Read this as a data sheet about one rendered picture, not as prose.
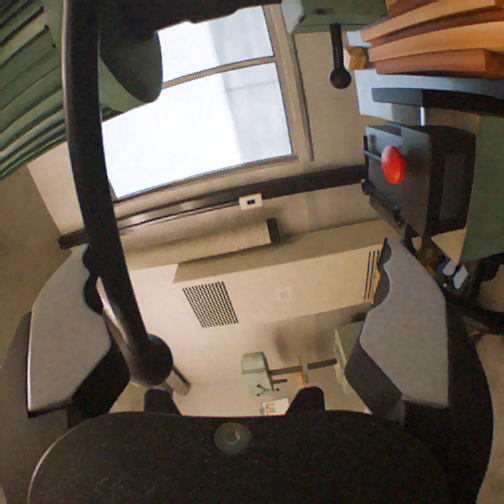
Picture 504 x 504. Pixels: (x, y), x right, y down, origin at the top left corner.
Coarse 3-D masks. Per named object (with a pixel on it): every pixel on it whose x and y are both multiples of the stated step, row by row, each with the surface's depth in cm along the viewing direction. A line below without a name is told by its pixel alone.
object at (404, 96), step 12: (372, 96) 21; (384, 96) 19; (396, 96) 17; (408, 96) 15; (420, 96) 14; (432, 96) 13; (444, 96) 13; (456, 96) 13; (468, 96) 13; (480, 96) 13; (492, 96) 12; (420, 108) 18; (444, 108) 14; (456, 108) 14; (468, 108) 13; (480, 108) 13; (492, 108) 13
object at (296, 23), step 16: (288, 0) 14; (304, 0) 12; (320, 0) 12; (336, 0) 12; (352, 0) 11; (368, 0) 11; (384, 0) 11; (288, 16) 16; (304, 16) 13; (320, 16) 13; (336, 16) 13; (352, 16) 13; (368, 16) 12; (384, 16) 12; (304, 32) 18
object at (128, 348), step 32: (64, 0) 4; (96, 0) 5; (64, 32) 5; (96, 32) 5; (64, 64) 6; (96, 64) 6; (64, 96) 6; (96, 96) 7; (96, 128) 7; (96, 160) 8; (96, 192) 8; (96, 224) 9; (96, 256) 10; (128, 288) 11; (128, 320) 12; (128, 352) 13; (160, 352) 14
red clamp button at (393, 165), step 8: (384, 152) 17; (392, 152) 16; (384, 160) 18; (392, 160) 16; (400, 160) 16; (384, 168) 18; (392, 168) 17; (400, 168) 16; (392, 176) 17; (400, 176) 17
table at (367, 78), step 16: (352, 32) 33; (368, 48) 31; (368, 64) 33; (368, 80) 35; (384, 80) 31; (400, 80) 27; (416, 80) 23; (432, 80) 20; (448, 80) 18; (464, 80) 16; (480, 80) 13; (368, 96) 38; (496, 96) 12; (368, 112) 40; (384, 112) 34; (496, 112) 13
